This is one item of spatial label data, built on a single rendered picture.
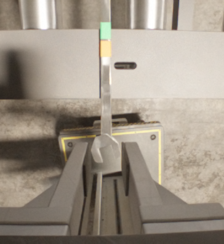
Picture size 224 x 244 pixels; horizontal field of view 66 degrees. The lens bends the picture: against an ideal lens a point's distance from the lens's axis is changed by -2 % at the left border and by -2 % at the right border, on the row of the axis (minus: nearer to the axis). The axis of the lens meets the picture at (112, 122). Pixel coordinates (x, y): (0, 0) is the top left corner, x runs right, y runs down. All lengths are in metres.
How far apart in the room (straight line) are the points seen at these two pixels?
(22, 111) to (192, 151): 1.49
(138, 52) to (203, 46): 0.09
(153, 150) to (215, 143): 0.73
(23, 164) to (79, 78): 1.57
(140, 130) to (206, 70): 0.93
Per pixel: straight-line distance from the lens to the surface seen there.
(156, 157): 1.28
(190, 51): 0.27
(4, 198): 2.08
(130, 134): 1.17
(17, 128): 1.66
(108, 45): 0.24
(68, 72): 0.25
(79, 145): 0.15
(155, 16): 0.53
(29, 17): 0.55
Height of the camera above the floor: 1.41
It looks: 74 degrees down
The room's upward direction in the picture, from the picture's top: 174 degrees clockwise
